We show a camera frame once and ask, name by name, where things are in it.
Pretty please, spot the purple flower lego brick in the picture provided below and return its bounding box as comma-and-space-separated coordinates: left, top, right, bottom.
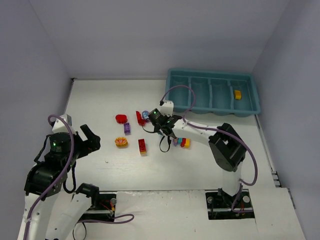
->
142, 110, 149, 121

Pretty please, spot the red angled lego piece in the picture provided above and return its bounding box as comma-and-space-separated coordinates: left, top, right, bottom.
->
135, 111, 146, 127

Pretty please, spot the yellow flower lego brick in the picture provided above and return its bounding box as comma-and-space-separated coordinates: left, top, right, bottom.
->
114, 137, 128, 148

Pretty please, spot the red yellow teal lego stack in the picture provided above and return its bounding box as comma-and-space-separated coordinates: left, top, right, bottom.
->
138, 138, 147, 155

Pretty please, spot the red rounded lego brick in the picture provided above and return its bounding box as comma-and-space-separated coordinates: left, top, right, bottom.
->
115, 114, 128, 124

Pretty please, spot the purple rectangular lego brick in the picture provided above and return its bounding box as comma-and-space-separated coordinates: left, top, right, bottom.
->
123, 122, 131, 136

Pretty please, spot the yellow striped lego brick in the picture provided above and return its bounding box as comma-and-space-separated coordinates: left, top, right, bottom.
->
234, 90, 242, 101

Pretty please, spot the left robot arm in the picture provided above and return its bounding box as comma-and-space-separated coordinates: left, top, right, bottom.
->
18, 117, 101, 240

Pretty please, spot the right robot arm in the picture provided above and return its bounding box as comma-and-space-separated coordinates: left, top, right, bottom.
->
148, 108, 247, 197

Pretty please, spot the multicolor lego stack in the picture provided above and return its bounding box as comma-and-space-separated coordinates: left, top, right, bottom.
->
173, 137, 191, 149

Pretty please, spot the teal four-compartment tray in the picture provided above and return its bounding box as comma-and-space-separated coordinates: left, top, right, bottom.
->
165, 68, 261, 117

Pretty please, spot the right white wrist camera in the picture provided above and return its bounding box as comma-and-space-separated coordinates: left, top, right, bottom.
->
159, 100, 174, 116

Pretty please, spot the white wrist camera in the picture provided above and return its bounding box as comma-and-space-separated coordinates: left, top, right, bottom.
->
52, 114, 75, 134
159, 100, 174, 116

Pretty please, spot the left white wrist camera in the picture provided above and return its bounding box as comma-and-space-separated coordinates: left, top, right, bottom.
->
52, 114, 75, 134

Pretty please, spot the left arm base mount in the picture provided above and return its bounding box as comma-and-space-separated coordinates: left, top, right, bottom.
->
80, 191, 117, 222

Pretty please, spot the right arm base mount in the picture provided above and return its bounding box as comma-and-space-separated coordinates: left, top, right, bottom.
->
205, 188, 255, 221

